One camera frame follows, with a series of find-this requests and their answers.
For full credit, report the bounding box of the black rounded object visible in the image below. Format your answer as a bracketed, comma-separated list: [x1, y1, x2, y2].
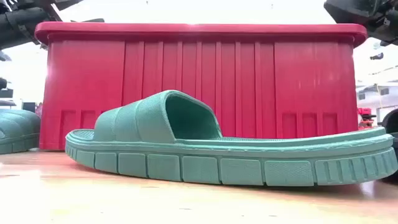
[381, 108, 398, 150]

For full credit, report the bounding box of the shelf rack with red bins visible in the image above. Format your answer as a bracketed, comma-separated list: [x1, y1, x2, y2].
[357, 107, 377, 129]

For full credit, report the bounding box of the green rubber slide sandal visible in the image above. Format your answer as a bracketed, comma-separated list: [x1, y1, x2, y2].
[64, 90, 398, 187]
[0, 108, 42, 156]

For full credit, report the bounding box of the small black box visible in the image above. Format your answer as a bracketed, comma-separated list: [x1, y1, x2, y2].
[21, 101, 37, 113]

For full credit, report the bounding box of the red plastic storage bin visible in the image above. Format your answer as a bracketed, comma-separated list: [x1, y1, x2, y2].
[34, 21, 369, 152]

